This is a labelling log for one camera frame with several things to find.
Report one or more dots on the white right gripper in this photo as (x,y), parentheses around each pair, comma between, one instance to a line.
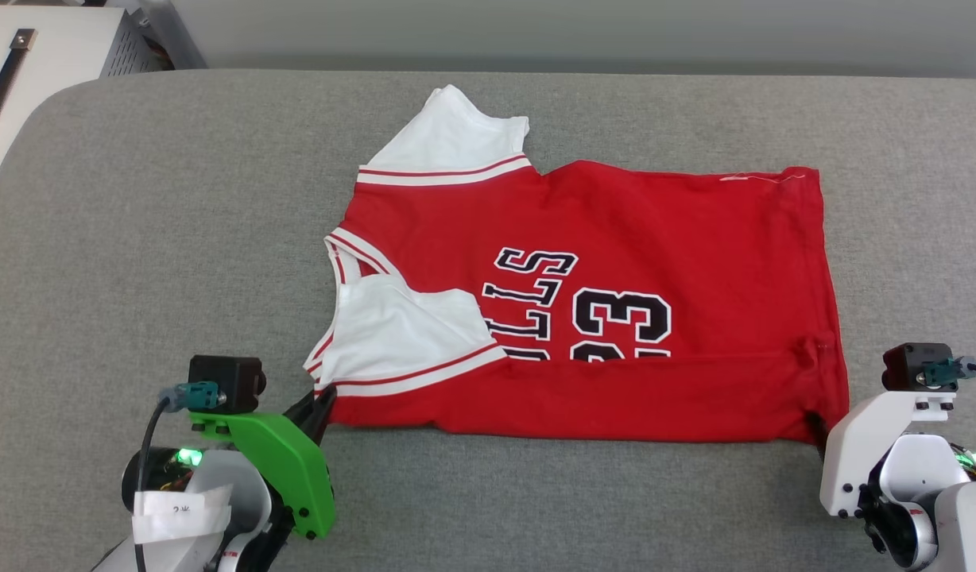
(850,461)

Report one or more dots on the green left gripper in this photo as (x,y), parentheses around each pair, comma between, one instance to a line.
(289,469)

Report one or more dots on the red and white basketball jersey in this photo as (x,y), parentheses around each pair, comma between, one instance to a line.
(655,230)

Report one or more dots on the white cabinet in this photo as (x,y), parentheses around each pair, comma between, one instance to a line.
(67,56)

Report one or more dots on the white partition panel on stand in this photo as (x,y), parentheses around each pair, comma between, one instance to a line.
(575,32)

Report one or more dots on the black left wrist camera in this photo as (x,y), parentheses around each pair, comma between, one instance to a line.
(230,377)

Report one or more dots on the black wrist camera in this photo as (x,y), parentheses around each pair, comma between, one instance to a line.
(230,377)
(905,365)

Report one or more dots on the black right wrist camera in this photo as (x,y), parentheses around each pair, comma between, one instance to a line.
(905,365)

